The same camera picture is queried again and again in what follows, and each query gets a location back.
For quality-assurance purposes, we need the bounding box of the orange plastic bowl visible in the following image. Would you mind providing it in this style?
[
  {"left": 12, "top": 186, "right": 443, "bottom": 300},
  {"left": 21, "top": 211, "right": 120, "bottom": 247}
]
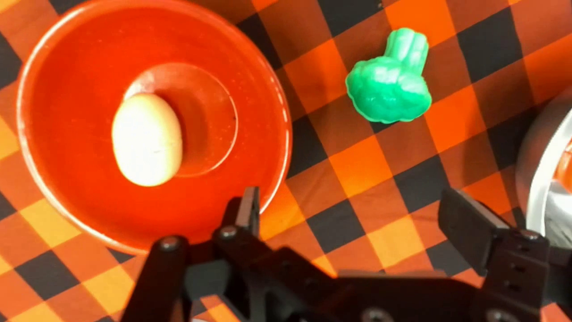
[{"left": 16, "top": 0, "right": 291, "bottom": 252}]

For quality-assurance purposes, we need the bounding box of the green broccoli toy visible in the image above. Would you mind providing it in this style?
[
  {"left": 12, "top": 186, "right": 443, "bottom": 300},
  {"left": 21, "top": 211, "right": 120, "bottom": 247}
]
[{"left": 345, "top": 27, "right": 432, "bottom": 123}]

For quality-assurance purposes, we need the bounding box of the silver metal bowl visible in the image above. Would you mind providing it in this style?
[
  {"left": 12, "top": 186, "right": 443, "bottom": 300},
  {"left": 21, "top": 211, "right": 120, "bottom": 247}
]
[{"left": 515, "top": 89, "right": 572, "bottom": 247}]

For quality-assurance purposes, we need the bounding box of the orange black checkered tablecloth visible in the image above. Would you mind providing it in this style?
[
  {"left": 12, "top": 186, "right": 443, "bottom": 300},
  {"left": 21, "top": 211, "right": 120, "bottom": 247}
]
[{"left": 0, "top": 0, "right": 572, "bottom": 322}]

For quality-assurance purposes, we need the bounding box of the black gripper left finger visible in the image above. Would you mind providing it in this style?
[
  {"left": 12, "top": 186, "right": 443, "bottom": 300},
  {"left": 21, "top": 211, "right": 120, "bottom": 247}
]
[{"left": 223, "top": 186, "right": 259, "bottom": 236}]

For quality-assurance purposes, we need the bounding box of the beige toy egg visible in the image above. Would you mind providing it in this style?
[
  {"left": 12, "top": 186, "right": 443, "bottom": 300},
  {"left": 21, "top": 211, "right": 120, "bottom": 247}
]
[{"left": 111, "top": 95, "right": 182, "bottom": 188}]

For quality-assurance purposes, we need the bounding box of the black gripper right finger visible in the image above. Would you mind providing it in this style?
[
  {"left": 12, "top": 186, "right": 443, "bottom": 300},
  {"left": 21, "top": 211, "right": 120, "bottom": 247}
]
[{"left": 438, "top": 188, "right": 511, "bottom": 275}]

